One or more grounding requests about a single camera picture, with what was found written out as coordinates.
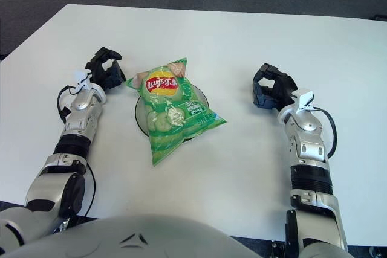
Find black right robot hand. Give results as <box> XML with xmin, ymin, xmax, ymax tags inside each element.
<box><xmin>252</xmin><ymin>63</ymin><xmax>299</xmax><ymax>110</ymax></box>

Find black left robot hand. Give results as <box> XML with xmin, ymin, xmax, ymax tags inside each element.
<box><xmin>84</xmin><ymin>47</ymin><xmax>128</xmax><ymax>92</ymax></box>

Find green chips bag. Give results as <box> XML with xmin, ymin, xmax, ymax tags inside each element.
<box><xmin>125</xmin><ymin>56</ymin><xmax>227</xmax><ymax>167</ymax></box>

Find white plate with black rim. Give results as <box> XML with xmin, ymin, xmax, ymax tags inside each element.
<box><xmin>135</xmin><ymin>84</ymin><xmax>209</xmax><ymax>143</ymax></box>

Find grey robot torso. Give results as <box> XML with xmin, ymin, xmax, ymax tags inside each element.
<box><xmin>8</xmin><ymin>214</ymin><xmax>387</xmax><ymax>258</ymax></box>

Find black floor caster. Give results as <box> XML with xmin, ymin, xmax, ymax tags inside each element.
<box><xmin>367</xmin><ymin>244</ymin><xmax>387</xmax><ymax>258</ymax></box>

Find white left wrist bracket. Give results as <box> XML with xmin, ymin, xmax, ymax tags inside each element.
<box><xmin>74</xmin><ymin>69</ymin><xmax>93</xmax><ymax>92</ymax></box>

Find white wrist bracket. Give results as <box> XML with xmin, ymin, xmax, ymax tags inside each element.
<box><xmin>291</xmin><ymin>88</ymin><xmax>315</xmax><ymax>112</ymax></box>
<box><xmin>74</xmin><ymin>69</ymin><xmax>93</xmax><ymax>92</ymax></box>

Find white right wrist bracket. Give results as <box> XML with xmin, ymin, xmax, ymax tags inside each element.
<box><xmin>291</xmin><ymin>88</ymin><xmax>315</xmax><ymax>112</ymax></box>

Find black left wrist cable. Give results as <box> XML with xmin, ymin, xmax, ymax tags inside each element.
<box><xmin>57</xmin><ymin>85</ymin><xmax>79</xmax><ymax>123</ymax></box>

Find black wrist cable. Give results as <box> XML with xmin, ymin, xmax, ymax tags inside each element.
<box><xmin>57</xmin><ymin>85</ymin><xmax>79</xmax><ymax>123</ymax></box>
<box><xmin>313</xmin><ymin>106</ymin><xmax>338</xmax><ymax>159</ymax></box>

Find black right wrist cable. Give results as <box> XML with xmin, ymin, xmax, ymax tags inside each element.
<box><xmin>313</xmin><ymin>106</ymin><xmax>338</xmax><ymax>159</ymax></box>

